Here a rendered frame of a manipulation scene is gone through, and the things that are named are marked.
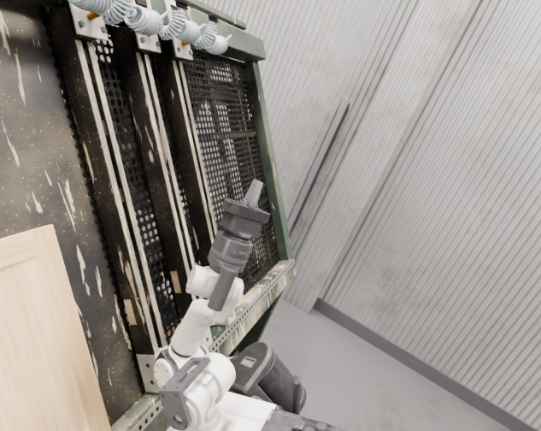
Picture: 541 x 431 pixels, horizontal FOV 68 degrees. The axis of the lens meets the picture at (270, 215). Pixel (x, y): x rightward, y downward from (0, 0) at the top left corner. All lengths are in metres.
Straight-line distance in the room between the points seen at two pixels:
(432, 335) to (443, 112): 1.78
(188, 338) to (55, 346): 0.31
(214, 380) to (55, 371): 0.52
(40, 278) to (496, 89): 2.96
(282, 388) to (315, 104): 2.78
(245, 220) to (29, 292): 0.50
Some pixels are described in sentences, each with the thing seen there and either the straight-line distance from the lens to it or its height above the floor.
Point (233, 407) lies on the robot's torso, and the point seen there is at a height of 1.35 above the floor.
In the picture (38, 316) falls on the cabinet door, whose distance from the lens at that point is 1.06.
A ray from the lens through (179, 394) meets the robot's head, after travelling 0.61.
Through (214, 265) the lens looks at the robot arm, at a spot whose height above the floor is 1.45.
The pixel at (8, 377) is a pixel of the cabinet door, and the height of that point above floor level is 1.13.
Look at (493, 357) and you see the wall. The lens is 3.75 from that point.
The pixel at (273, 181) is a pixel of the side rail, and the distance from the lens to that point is 2.19.
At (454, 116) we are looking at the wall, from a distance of 3.25.
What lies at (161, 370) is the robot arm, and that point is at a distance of 1.06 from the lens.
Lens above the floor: 1.91
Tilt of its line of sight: 21 degrees down
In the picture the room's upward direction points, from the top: 23 degrees clockwise
